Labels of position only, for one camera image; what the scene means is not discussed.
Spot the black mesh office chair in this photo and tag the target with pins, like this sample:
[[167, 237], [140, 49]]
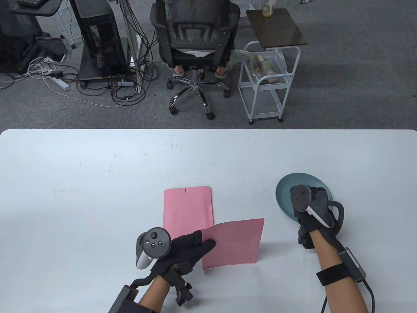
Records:
[[192, 60]]

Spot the black computer tower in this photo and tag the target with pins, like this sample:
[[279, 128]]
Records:
[[97, 32]]

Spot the person's right hand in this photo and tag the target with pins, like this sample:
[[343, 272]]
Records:
[[321, 195]]

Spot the person's left hand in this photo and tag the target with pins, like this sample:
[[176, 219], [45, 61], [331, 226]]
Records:
[[185, 251]]

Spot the brown side table top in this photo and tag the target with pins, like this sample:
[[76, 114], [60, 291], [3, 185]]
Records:
[[277, 29]]

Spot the black keyboard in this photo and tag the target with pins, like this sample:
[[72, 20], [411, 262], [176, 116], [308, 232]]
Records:
[[31, 2]]

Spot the person's left forearm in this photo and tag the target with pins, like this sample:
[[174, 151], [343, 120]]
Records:
[[153, 293]]

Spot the black rolling stand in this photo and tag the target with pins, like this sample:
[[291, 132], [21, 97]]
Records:
[[88, 70]]

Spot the pink paper sheet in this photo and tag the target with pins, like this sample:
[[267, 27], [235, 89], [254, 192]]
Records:
[[187, 212], [234, 244]]

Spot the white power strip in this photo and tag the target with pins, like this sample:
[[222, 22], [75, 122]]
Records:
[[60, 83]]

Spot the white rolling cart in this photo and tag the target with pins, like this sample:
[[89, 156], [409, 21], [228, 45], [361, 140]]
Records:
[[264, 104]]

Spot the black power adapter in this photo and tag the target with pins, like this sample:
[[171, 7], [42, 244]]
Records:
[[58, 75]]

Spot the black electronics box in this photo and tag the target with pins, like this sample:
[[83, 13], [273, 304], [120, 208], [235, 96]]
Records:
[[123, 301], [353, 265]]

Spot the small clear bottle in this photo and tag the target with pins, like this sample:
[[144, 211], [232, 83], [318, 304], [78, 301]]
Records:
[[267, 11]]

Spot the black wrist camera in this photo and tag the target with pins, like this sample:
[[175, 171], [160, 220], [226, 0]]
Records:
[[306, 243], [182, 291]]

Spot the person's right forearm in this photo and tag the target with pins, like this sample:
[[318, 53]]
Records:
[[325, 254]]

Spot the white metal stand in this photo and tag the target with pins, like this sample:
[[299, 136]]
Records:
[[132, 39]]

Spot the black desk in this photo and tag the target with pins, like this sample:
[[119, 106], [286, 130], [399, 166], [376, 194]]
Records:
[[42, 9]]

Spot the dark grey handheld controller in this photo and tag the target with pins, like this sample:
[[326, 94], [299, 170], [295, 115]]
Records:
[[156, 243], [299, 195]]

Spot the teal round plate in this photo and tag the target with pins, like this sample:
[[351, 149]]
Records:
[[283, 195]]

